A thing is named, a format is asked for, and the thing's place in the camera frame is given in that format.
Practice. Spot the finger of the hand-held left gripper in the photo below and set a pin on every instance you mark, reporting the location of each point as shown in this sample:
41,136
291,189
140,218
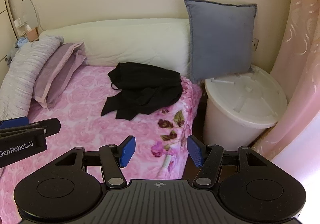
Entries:
15,122
50,125

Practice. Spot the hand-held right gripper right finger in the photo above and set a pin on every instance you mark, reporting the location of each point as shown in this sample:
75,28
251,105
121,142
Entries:
196,150

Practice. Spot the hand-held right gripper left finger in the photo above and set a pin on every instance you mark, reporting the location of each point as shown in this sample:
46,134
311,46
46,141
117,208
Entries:
127,151

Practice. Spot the black garment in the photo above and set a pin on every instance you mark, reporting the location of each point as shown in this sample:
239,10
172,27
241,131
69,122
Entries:
145,89

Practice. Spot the pink floral blanket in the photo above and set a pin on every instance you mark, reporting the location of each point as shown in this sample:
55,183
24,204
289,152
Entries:
75,119

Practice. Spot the white blanket label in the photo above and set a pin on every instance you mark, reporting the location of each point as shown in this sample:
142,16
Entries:
166,162

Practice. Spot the white plastic bucket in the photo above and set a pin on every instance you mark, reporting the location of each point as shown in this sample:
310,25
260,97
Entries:
225,126

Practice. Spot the grey striped quilt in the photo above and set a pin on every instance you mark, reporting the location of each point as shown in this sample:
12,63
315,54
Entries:
22,71

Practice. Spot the purple pillow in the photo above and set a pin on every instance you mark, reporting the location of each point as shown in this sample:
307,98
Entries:
57,71

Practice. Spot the white plastic bin with lid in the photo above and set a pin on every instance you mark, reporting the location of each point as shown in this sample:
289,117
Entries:
250,94

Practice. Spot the blue cloth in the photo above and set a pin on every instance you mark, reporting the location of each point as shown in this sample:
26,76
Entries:
22,42

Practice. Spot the cream wardrobe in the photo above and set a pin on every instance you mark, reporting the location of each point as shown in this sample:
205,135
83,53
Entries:
5,34

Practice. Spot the brown box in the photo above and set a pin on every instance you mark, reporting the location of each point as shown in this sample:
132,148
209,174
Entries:
32,34

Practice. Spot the oval mirror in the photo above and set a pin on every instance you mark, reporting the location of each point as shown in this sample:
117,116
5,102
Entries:
30,11

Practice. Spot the grey-blue cushion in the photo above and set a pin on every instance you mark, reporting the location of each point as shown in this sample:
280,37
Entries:
220,39

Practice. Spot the pink patterned curtain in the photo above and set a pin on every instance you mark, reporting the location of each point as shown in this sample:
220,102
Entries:
300,51

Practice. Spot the wall socket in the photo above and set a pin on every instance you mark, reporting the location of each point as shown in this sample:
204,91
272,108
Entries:
255,44

